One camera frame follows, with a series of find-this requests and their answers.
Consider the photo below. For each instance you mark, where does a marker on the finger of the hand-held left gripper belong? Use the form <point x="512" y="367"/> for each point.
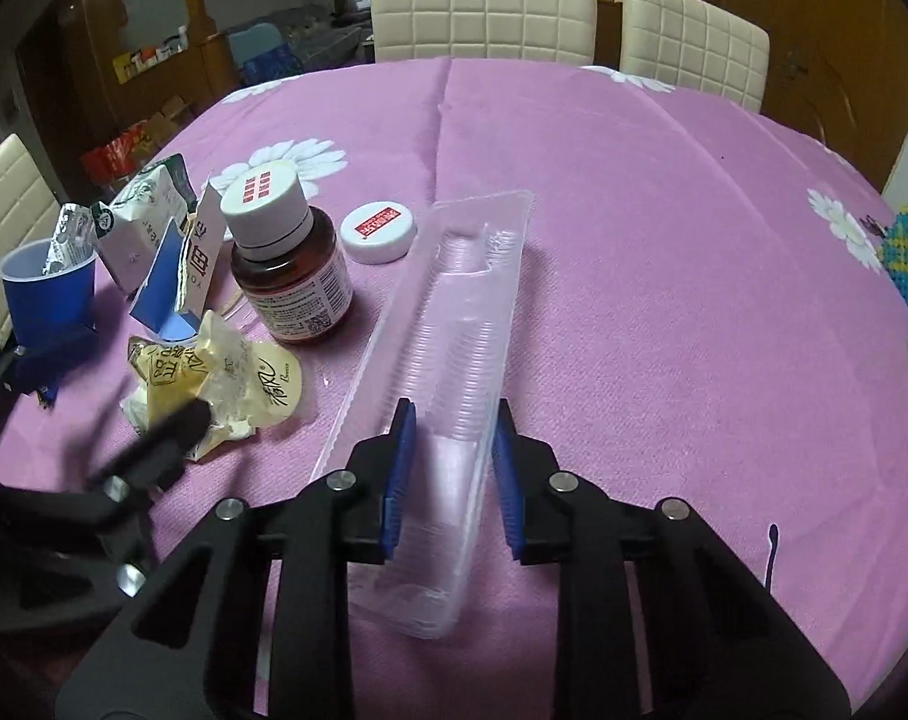
<point x="165" y="439"/>
<point x="49" y="364"/>

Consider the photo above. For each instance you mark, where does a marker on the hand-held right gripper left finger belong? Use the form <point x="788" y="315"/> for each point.
<point x="400" y="465"/>

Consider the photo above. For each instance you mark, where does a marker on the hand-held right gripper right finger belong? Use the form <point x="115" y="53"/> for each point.
<point x="508" y="480"/>

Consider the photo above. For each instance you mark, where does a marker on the blue paper cup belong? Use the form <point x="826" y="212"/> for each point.
<point x="45" y="300"/>

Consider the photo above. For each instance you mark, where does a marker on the yellow wrapper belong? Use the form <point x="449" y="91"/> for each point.
<point x="221" y="375"/>

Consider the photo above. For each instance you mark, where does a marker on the green white milk carton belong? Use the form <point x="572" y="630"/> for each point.
<point x="135" y="232"/>

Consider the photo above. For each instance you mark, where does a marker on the clear plastic tray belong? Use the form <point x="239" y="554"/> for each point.
<point x="469" y="300"/>

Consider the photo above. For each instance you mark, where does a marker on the silver foil blister pack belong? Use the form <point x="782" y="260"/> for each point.
<point x="72" y="229"/>

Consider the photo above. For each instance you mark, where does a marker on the cream quilted chair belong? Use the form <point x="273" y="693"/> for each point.
<point x="484" y="7"/>
<point x="8" y="225"/>
<point x="694" y="45"/>

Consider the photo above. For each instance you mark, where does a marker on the blue white paper box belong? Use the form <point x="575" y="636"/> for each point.
<point x="203" y="240"/>

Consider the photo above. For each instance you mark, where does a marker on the brown medicine bottle white cap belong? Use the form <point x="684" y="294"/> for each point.
<point x="289" y="277"/>

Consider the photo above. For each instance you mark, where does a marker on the red shopping bag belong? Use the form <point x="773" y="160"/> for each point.
<point x="113" y="154"/>

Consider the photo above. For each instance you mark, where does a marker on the white round lid red label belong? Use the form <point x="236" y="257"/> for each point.
<point x="379" y="236"/>

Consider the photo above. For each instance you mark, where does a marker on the open cardboard box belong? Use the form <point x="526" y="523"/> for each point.
<point x="165" y="116"/>

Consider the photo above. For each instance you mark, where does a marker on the row of small cabinet items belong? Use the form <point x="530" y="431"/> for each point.
<point x="146" y="60"/>

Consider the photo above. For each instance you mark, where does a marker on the wooden cabinet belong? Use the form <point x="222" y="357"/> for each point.
<point x="206" y="67"/>

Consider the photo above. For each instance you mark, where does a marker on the blue printed bag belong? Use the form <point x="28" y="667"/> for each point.
<point x="270" y="66"/>

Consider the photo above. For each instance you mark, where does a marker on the blue plastic chair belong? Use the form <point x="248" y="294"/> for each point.
<point x="251" y="39"/>

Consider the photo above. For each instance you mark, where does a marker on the grey sofa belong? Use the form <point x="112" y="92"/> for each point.
<point x="319" y="34"/>

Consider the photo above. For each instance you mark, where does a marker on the colourful knitted item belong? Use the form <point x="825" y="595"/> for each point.
<point x="907" y="262"/>

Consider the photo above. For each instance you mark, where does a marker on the wooden door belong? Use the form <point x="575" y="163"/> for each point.
<point x="836" y="52"/>

